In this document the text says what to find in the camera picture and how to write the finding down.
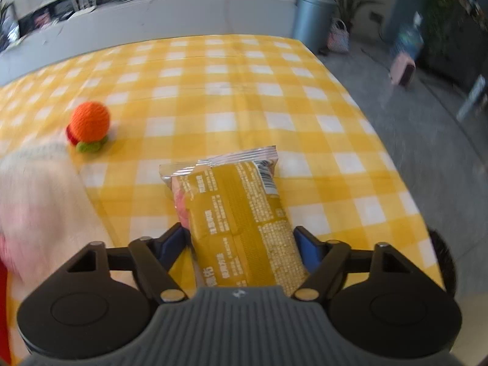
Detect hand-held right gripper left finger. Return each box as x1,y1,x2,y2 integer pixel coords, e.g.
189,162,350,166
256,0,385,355
65,222,191,301

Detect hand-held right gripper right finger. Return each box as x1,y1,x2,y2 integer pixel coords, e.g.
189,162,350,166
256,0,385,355
292,226,415,301

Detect yellow snack packet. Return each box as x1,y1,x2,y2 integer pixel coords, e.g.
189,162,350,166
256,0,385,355
159,145,310,288

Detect white pink fluffy plush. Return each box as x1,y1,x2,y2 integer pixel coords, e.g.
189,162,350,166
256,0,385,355
0,141,119,286

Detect orange knitted ball toy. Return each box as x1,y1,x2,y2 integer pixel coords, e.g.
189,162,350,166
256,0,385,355
66,101,112,154

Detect yellow checked tablecloth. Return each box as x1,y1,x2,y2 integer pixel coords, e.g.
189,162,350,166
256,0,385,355
0,34,447,366

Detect pink box on floor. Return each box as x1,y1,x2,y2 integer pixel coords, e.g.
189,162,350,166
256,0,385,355
389,53,417,88

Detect pink woven basket bag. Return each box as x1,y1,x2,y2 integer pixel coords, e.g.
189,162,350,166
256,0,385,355
327,18,350,54

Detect grey metal trash can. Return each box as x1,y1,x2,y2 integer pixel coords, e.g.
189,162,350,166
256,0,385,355
292,0,338,54

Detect blue water bottle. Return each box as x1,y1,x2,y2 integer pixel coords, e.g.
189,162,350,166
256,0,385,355
394,11,425,59

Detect white marble counter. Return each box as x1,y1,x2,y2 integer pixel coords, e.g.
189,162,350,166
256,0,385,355
0,0,298,84

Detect large leafy plant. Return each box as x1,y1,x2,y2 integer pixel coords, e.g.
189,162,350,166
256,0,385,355
415,0,488,58

